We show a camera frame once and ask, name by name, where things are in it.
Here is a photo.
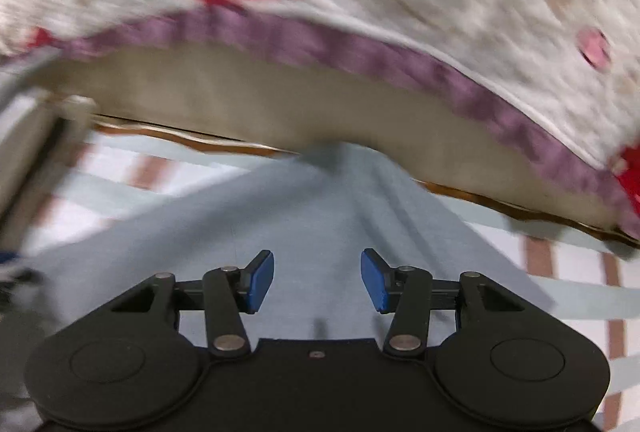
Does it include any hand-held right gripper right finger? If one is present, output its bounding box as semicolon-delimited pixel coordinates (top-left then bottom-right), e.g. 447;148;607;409
361;248;526;355

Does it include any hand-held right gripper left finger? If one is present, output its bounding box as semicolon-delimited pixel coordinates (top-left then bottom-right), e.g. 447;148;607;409
111;251;275;358

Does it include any grey garment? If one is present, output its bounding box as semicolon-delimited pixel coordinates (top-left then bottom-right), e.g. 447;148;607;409
15;142;556;348

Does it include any beige mattress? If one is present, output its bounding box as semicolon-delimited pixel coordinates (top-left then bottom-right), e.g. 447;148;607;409
30;42;631;238

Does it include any striped white bedsheet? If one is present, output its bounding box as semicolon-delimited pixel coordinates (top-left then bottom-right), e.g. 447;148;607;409
0;122;640;432

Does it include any brown bed frame edge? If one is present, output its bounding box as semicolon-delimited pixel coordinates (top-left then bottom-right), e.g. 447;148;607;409
95;115;640;248

